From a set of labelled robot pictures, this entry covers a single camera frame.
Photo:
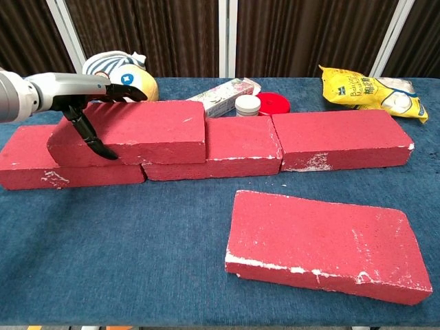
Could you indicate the white screen frame post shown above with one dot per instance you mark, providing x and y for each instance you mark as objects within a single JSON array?
[
  {"x": 392, "y": 34},
  {"x": 227, "y": 34},
  {"x": 65, "y": 34}
]

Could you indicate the red round flat lid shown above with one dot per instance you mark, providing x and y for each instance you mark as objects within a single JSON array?
[{"x": 276, "y": 103}]

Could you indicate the yellow marshmallow snack bag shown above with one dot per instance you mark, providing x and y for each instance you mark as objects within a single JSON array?
[{"x": 347, "y": 91}]

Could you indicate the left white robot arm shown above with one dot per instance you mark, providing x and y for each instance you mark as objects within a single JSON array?
[{"x": 13, "y": 99}]

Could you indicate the floral pink white carton box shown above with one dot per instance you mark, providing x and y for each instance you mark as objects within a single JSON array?
[{"x": 227, "y": 96}]

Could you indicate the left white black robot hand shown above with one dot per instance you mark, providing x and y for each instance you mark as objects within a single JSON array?
[{"x": 68, "y": 87}]

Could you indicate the dark brown pleated curtain panel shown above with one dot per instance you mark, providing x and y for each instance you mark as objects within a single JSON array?
[
  {"x": 426, "y": 41},
  {"x": 27, "y": 34},
  {"x": 309, "y": 34},
  {"x": 144, "y": 34}
]

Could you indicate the yellow plush toy striped hat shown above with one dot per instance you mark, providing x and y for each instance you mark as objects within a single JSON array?
[{"x": 103, "y": 62}]

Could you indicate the small white round jar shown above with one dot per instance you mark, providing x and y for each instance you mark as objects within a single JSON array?
[{"x": 247, "y": 104}]

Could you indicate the blue table cloth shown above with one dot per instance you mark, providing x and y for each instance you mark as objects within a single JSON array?
[{"x": 137, "y": 240}]

